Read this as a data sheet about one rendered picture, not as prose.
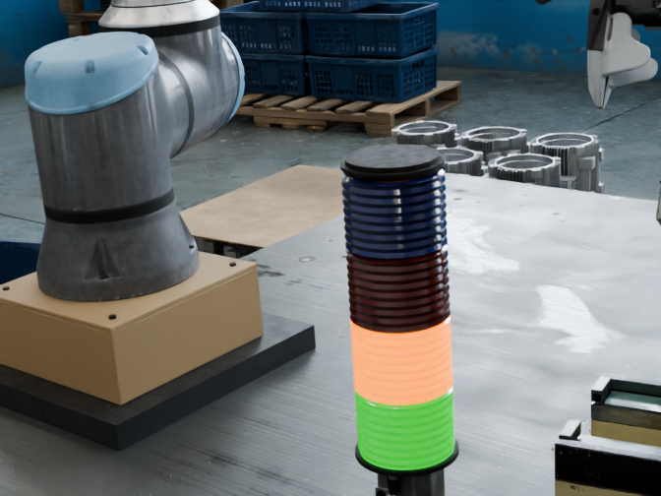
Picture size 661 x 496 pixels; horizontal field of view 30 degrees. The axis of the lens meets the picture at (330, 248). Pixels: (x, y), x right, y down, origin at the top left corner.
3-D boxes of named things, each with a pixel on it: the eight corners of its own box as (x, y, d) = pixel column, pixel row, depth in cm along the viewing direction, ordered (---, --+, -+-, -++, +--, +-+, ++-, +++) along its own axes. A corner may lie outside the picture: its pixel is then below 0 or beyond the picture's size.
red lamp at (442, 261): (465, 303, 74) (463, 232, 73) (426, 341, 69) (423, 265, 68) (376, 293, 77) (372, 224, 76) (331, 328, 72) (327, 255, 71)
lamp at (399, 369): (467, 372, 76) (465, 303, 74) (429, 412, 71) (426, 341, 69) (380, 359, 79) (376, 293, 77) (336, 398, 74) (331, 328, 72)
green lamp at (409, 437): (470, 438, 77) (467, 372, 76) (433, 482, 72) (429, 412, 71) (383, 423, 80) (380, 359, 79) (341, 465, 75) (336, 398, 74)
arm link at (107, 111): (16, 211, 139) (-11, 55, 134) (91, 170, 155) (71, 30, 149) (135, 214, 134) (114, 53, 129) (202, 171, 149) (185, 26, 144)
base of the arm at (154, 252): (7, 280, 147) (-6, 201, 144) (136, 237, 159) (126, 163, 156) (99, 314, 134) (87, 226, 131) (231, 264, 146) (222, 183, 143)
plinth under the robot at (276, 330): (316, 347, 152) (314, 325, 151) (119, 451, 129) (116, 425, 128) (140, 301, 172) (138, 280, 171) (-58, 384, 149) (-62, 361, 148)
